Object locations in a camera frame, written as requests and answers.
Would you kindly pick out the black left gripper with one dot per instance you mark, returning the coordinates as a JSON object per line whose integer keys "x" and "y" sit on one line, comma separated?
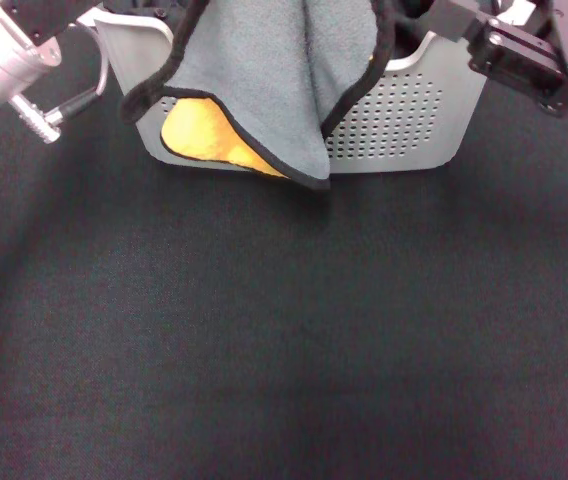
{"x": 49, "y": 12}

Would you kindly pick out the black tablecloth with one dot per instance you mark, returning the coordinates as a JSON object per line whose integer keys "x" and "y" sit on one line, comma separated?
{"x": 284, "y": 325}

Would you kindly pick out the grey yellow towel black trim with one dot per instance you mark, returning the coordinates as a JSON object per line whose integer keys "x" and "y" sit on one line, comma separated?
{"x": 264, "y": 75}

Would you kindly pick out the grey perforated plastic storage basket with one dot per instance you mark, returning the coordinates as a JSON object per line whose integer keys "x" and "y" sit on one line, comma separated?
{"x": 404, "y": 120}

